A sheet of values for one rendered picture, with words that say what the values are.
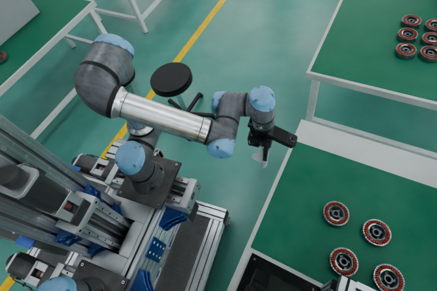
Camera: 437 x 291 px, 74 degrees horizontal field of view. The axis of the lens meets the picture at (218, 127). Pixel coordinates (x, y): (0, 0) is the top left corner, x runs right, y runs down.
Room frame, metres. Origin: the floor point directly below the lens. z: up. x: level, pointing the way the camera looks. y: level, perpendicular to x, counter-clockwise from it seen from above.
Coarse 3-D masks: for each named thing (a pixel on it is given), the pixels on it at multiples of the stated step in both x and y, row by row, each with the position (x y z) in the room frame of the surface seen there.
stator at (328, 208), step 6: (330, 204) 0.36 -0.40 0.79; (336, 204) 0.35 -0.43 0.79; (324, 210) 0.34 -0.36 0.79; (330, 210) 0.34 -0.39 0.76; (336, 210) 0.33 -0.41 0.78; (342, 210) 0.32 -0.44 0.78; (324, 216) 0.31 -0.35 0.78; (330, 216) 0.31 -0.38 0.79; (336, 216) 0.30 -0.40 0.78; (342, 216) 0.30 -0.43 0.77; (348, 216) 0.29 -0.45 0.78; (330, 222) 0.28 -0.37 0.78; (336, 222) 0.28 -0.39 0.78; (342, 222) 0.27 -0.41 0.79
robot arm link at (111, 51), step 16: (96, 48) 0.71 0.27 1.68; (112, 48) 0.71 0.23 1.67; (128, 48) 0.73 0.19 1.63; (80, 64) 0.67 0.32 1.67; (96, 64) 0.65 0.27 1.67; (112, 64) 0.66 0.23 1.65; (128, 64) 0.70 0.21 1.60; (128, 80) 0.68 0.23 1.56; (128, 128) 0.72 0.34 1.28; (144, 128) 0.70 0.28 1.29
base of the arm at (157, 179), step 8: (152, 160) 0.64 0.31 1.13; (160, 168) 0.64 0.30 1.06; (152, 176) 0.58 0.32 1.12; (160, 176) 0.59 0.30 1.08; (136, 184) 0.57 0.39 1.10; (144, 184) 0.56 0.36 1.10; (152, 184) 0.56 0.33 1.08; (160, 184) 0.56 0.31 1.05; (144, 192) 0.55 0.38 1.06; (152, 192) 0.54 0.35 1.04
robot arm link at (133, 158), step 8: (128, 144) 0.66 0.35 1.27; (136, 144) 0.65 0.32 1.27; (144, 144) 0.66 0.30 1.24; (120, 152) 0.64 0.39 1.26; (128, 152) 0.63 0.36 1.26; (136, 152) 0.62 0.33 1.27; (144, 152) 0.62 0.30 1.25; (152, 152) 0.64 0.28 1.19; (120, 160) 0.60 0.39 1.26; (128, 160) 0.59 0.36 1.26; (136, 160) 0.58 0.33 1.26; (144, 160) 0.59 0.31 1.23; (120, 168) 0.58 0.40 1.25; (128, 168) 0.57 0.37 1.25; (136, 168) 0.57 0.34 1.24; (144, 168) 0.58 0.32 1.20; (152, 168) 0.60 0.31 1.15; (128, 176) 0.57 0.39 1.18; (136, 176) 0.56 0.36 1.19; (144, 176) 0.57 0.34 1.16
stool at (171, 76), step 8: (168, 64) 1.84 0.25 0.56; (176, 64) 1.81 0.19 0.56; (184, 64) 1.79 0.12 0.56; (160, 72) 1.78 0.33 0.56; (168, 72) 1.75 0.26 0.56; (176, 72) 1.72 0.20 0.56; (184, 72) 1.70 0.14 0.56; (152, 80) 1.72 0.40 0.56; (160, 80) 1.69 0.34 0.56; (168, 80) 1.66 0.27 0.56; (176, 80) 1.64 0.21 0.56; (184, 80) 1.62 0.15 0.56; (152, 88) 1.64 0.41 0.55; (160, 88) 1.60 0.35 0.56; (168, 88) 1.58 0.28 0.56; (176, 88) 1.55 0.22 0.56; (184, 88) 1.55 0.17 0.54; (168, 96) 1.54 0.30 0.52; (176, 96) 1.68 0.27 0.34; (200, 96) 1.88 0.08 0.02; (176, 104) 1.83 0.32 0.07; (184, 104) 1.69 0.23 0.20; (192, 104) 1.78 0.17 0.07; (192, 112) 1.68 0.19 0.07; (200, 112) 1.65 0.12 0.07
